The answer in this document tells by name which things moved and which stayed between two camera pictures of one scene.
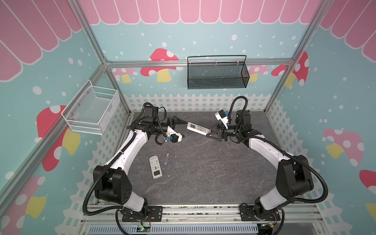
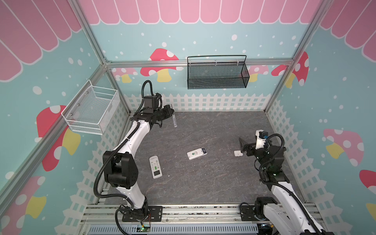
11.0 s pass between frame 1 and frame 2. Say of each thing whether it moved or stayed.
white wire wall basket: stayed
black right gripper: moved
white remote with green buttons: stayed
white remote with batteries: moved
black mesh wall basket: stayed
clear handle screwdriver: moved
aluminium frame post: stayed
